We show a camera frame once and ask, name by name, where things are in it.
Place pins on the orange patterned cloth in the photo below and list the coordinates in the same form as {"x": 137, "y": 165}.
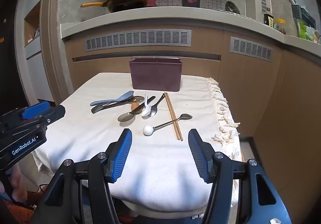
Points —
{"x": 17, "y": 214}

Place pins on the metal spoon with white ball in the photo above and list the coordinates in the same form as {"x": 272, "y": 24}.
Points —
{"x": 185, "y": 116}

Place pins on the wooden kitchen cabinet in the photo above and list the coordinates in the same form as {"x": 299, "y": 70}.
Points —
{"x": 250, "y": 93}

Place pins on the dark seasoning packet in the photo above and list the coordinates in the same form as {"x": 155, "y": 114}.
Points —
{"x": 268, "y": 20}

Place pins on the white ceramic spoon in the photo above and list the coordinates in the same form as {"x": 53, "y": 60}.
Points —
{"x": 146, "y": 111}

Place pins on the grey kitchen countertop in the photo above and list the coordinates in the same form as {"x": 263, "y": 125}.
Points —
{"x": 150, "y": 17}

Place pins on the person's left hand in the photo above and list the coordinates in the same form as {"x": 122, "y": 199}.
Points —
{"x": 18, "y": 185}

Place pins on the slim metal spoon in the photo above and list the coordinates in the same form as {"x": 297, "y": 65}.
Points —
{"x": 153, "y": 111}

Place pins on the yellow frying pan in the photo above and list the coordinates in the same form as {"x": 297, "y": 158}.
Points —
{"x": 128, "y": 3}

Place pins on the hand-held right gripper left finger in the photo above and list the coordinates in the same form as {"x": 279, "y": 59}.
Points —
{"x": 123, "y": 153}

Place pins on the black wok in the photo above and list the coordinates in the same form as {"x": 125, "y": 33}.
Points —
{"x": 232, "y": 7}

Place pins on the green bottle on counter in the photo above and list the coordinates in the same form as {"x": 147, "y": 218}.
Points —
{"x": 307, "y": 32}

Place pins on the small wooden spoon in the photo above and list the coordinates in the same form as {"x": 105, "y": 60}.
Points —
{"x": 136, "y": 108}

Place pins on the long grey vent grille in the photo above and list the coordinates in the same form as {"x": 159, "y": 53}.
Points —
{"x": 138, "y": 39}

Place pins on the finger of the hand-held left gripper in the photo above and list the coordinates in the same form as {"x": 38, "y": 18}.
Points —
{"x": 35, "y": 109}
{"x": 56, "y": 112}

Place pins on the purple utensil holder box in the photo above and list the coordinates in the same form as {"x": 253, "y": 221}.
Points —
{"x": 155, "y": 76}

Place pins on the wooden chopstick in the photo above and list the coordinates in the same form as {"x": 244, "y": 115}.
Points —
{"x": 174, "y": 115}
{"x": 171, "y": 116}

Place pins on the short grey vent grille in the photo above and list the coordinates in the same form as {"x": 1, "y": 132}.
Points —
{"x": 250, "y": 48}

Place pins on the grey shelf cabinet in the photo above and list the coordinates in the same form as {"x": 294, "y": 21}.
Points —
{"x": 35, "y": 45}

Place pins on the blue plastic spoon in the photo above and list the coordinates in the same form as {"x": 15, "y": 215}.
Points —
{"x": 123, "y": 97}

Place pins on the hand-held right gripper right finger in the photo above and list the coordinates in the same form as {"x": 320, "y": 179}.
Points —
{"x": 198, "y": 153}

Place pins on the jar with yellow lid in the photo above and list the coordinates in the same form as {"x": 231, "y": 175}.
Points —
{"x": 280, "y": 25}

